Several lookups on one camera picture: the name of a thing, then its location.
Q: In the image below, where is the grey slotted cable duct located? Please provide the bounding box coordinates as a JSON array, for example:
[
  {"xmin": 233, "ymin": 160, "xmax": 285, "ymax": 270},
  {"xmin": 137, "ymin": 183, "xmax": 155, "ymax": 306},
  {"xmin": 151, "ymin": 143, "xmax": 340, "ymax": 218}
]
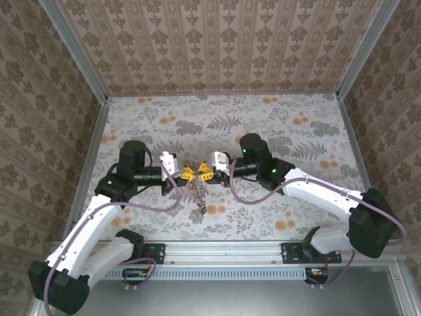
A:
[{"xmin": 104, "ymin": 267, "xmax": 309, "ymax": 281}]

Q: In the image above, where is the large metal keyring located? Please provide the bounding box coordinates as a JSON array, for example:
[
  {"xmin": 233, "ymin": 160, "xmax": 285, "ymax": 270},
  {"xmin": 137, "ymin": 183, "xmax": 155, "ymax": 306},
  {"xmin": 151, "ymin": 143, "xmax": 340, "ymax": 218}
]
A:
[{"xmin": 187, "ymin": 160, "xmax": 205, "ymax": 188}]

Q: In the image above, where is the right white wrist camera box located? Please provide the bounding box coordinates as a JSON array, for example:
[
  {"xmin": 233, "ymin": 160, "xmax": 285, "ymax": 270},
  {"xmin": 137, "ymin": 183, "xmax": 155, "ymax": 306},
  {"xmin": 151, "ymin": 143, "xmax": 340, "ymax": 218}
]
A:
[{"xmin": 210, "ymin": 150, "xmax": 233, "ymax": 174}]

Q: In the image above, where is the floral patterned table cover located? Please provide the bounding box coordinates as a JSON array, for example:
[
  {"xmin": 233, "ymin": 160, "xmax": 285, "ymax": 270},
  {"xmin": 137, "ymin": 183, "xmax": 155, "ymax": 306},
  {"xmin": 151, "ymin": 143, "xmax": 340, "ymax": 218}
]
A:
[{"xmin": 74, "ymin": 93, "xmax": 380, "ymax": 242}]

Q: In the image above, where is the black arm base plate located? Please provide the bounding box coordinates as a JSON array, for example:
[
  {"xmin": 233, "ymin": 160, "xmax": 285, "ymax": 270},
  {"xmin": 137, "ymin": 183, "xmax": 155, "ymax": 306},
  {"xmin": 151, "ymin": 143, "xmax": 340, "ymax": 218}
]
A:
[
  {"xmin": 131, "ymin": 242, "xmax": 165, "ymax": 265},
  {"xmin": 281, "ymin": 242, "xmax": 342, "ymax": 265}
]

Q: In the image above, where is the aluminium mounting rail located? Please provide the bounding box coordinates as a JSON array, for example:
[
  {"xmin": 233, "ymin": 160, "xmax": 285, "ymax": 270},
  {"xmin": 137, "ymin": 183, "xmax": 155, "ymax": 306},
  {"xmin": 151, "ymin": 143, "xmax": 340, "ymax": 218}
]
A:
[{"xmin": 49, "ymin": 240, "xmax": 401, "ymax": 266}]

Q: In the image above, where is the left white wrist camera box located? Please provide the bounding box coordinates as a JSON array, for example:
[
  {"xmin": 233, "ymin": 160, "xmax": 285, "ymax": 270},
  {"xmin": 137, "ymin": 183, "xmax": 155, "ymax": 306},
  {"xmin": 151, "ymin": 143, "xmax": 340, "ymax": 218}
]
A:
[{"xmin": 159, "ymin": 151, "xmax": 180, "ymax": 180}]

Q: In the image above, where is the aluminium frame post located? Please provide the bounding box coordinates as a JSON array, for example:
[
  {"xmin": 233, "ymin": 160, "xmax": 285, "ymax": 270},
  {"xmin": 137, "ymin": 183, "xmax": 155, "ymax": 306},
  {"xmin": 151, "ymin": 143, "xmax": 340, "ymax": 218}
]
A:
[
  {"xmin": 335, "ymin": 0, "xmax": 401, "ymax": 99},
  {"xmin": 38, "ymin": 0, "xmax": 110, "ymax": 101}
]

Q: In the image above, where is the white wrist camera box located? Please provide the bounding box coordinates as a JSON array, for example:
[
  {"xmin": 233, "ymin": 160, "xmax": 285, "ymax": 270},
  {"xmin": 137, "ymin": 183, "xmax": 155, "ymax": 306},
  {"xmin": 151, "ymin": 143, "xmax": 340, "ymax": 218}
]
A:
[
  {"xmin": 210, "ymin": 150, "xmax": 233, "ymax": 174},
  {"xmin": 159, "ymin": 151, "xmax": 180, "ymax": 180}
]

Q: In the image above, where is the black connector box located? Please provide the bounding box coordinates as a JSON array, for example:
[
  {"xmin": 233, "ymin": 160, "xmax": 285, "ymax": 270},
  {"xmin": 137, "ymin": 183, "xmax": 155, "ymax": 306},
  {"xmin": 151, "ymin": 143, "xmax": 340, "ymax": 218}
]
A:
[
  {"xmin": 305, "ymin": 267, "xmax": 330, "ymax": 284},
  {"xmin": 122, "ymin": 268, "xmax": 149, "ymax": 286}
]

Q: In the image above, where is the grey metal sheet panel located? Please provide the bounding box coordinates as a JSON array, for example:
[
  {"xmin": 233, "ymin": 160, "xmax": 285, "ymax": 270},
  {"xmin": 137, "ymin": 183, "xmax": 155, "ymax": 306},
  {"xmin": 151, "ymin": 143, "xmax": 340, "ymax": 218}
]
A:
[{"xmin": 49, "ymin": 265, "xmax": 407, "ymax": 316}]

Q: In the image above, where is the aluminium table side rail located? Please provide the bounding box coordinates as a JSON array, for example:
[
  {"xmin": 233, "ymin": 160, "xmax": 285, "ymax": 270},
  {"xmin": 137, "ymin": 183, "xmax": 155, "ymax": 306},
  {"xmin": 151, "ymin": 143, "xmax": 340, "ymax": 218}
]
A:
[
  {"xmin": 336, "ymin": 95, "xmax": 389, "ymax": 238},
  {"xmin": 62, "ymin": 97, "xmax": 110, "ymax": 240}
]

